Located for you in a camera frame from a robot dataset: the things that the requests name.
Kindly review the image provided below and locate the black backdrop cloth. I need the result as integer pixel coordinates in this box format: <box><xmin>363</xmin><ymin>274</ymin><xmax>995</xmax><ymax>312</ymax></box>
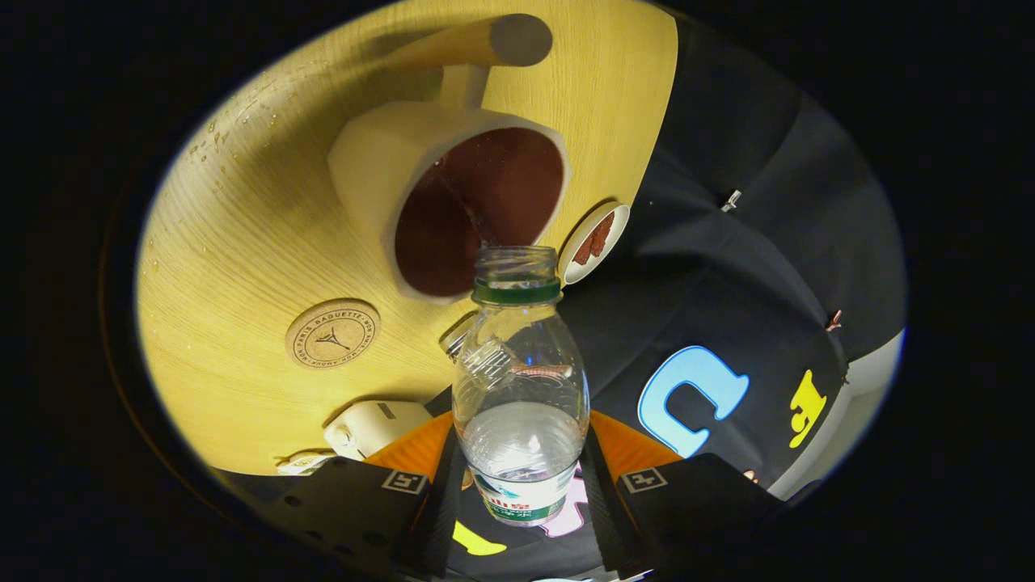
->
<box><xmin>445</xmin><ymin>16</ymin><xmax>906</xmax><ymax>582</ymax></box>

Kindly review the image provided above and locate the round cork coaster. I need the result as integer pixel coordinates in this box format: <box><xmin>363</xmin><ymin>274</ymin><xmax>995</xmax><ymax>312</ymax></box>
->
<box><xmin>285</xmin><ymin>298</ymin><xmax>381</xmax><ymax>370</ymax></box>

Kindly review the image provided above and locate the clear plastic juice bottle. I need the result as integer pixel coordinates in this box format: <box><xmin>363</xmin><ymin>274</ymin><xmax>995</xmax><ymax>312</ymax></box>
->
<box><xmin>451</xmin><ymin>245</ymin><xmax>591</xmax><ymax>528</ymax></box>

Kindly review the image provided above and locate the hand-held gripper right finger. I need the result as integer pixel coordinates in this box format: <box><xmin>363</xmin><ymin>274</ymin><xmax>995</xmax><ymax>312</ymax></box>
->
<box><xmin>578</xmin><ymin>410</ymin><xmax>789</xmax><ymax>580</ymax></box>

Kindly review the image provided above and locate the white toaster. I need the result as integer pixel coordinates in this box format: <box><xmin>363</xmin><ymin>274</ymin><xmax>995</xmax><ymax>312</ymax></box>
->
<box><xmin>323</xmin><ymin>400</ymin><xmax>433</xmax><ymax>462</ymax></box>

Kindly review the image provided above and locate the cream cup with red inside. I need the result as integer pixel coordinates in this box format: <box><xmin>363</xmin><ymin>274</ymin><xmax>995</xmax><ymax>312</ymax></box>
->
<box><xmin>327</xmin><ymin>14</ymin><xmax>571</xmax><ymax>306</ymax></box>

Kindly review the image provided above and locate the wire mesh holder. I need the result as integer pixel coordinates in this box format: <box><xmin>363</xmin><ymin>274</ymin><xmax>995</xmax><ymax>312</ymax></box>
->
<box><xmin>439</xmin><ymin>311</ymin><xmax>479</xmax><ymax>362</ymax></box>

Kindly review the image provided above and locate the wooden table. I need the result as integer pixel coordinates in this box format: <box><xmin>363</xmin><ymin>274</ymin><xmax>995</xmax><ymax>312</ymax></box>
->
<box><xmin>133</xmin><ymin>0</ymin><xmax>680</xmax><ymax>478</ymax></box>

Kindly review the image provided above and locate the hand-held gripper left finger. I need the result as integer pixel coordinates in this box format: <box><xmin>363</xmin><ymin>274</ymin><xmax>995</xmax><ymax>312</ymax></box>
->
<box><xmin>267</xmin><ymin>411</ymin><xmax>468</xmax><ymax>580</ymax></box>

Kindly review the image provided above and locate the small white plate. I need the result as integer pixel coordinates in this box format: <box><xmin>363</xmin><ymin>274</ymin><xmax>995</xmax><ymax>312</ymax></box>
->
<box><xmin>558</xmin><ymin>201</ymin><xmax>632</xmax><ymax>286</ymax></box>

